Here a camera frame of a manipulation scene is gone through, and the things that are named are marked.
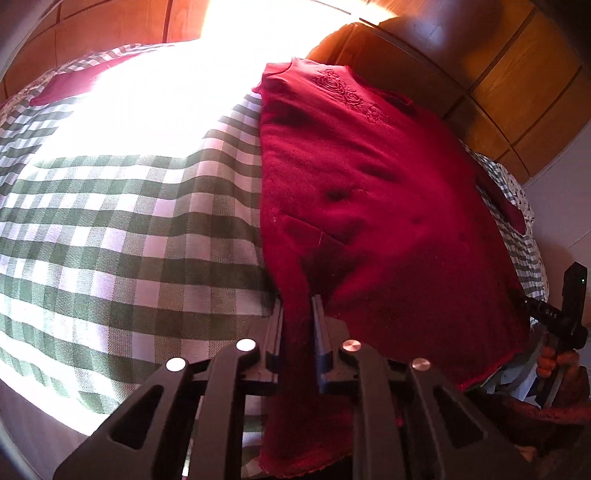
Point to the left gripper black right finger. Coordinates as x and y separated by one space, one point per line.
409 422

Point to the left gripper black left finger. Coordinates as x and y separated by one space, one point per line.
186 420

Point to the dark red fleece garment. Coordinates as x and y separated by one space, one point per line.
372 203

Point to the person right hand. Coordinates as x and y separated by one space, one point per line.
549 360

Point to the green white checkered bedspread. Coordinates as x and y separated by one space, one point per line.
130 233

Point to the wooden panel headboard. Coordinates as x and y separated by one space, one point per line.
502 74

